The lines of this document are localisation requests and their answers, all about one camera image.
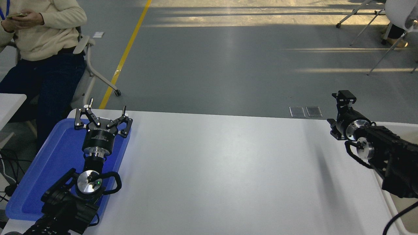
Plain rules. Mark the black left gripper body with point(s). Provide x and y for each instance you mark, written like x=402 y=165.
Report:
x=98 y=137

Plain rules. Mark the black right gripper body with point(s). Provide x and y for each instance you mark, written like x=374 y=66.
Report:
x=346 y=119

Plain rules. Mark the phone with pale case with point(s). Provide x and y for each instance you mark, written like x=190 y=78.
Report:
x=17 y=15

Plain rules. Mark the person's left forearm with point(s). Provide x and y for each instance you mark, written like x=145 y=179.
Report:
x=65 y=19

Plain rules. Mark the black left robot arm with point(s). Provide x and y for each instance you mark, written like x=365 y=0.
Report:
x=65 y=209

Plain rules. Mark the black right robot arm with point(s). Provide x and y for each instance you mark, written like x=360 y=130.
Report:
x=392 y=153

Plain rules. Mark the person's right forearm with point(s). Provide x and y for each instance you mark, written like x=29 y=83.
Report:
x=5 y=42

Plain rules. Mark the person's left hand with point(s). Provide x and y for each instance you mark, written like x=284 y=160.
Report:
x=32 y=20

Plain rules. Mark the person's right hand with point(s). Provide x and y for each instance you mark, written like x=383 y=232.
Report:
x=8 y=25

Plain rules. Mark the metal floor plate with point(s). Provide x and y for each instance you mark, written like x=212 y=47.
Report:
x=314 y=111
x=297 y=112

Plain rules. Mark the white office chair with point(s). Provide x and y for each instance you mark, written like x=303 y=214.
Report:
x=88 y=65

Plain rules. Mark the blue plastic tray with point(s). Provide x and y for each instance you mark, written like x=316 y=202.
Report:
x=42 y=169

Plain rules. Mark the grey-framed wheeled chair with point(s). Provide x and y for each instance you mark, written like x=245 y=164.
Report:
x=338 y=24

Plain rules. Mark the small white side table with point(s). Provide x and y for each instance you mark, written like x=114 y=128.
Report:
x=9 y=104

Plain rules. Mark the seated person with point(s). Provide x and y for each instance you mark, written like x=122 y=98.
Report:
x=45 y=42

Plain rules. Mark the black power plug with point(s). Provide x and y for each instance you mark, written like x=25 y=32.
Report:
x=10 y=190

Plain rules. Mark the large pale bin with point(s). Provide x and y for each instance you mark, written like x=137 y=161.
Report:
x=411 y=225

